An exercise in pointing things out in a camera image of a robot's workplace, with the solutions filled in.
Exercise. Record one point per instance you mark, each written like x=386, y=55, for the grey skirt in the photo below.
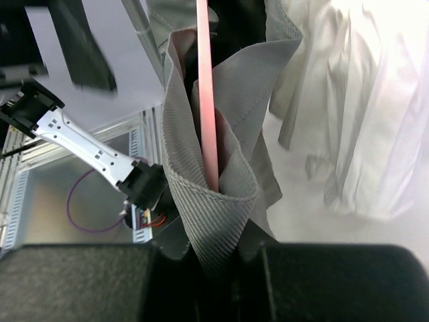
x=214, y=221

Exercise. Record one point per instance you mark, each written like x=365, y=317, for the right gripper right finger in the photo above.
x=331, y=282

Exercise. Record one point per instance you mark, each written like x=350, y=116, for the white skirt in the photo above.
x=354, y=99

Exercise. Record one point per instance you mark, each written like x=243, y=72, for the white slotted cable duct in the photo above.
x=63, y=201

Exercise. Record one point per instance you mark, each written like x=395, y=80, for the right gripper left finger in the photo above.
x=94, y=283

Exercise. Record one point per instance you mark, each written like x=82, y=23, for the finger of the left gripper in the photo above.
x=85, y=61

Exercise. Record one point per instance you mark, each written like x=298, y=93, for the grey clothes rack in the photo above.
x=145, y=35

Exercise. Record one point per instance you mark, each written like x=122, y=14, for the aluminium rail base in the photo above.
x=43, y=152

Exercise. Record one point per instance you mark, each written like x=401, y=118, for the pink hanger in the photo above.
x=206, y=100

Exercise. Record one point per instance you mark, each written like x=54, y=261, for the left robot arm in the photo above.
x=36, y=112

